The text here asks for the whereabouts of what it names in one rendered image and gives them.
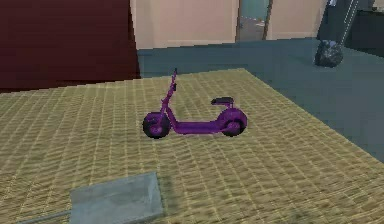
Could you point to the purple toy scooter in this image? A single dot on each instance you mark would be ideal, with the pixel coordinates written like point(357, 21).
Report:
point(195, 126)

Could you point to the yellow woven mat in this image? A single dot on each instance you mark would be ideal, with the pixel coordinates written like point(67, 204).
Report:
point(233, 173)

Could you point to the black speckled bag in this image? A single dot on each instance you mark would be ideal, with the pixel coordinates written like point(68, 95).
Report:
point(328, 53)

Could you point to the dark red cupboard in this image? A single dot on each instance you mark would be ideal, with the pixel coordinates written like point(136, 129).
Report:
point(66, 40)

